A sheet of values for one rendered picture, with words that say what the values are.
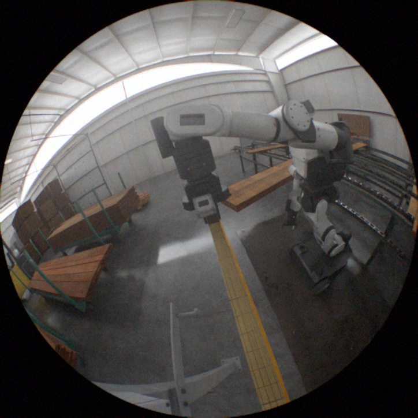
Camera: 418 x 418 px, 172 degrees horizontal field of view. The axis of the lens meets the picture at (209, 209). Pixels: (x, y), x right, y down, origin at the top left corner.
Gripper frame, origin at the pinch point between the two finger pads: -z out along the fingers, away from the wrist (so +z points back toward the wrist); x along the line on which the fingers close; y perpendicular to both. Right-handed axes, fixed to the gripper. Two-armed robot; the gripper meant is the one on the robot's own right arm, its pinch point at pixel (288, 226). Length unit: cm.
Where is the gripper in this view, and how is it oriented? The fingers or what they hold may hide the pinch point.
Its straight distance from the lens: 126.4
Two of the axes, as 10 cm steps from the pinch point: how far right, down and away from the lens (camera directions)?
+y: -1.5, 5.4, -8.3
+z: -1.2, -8.4, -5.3
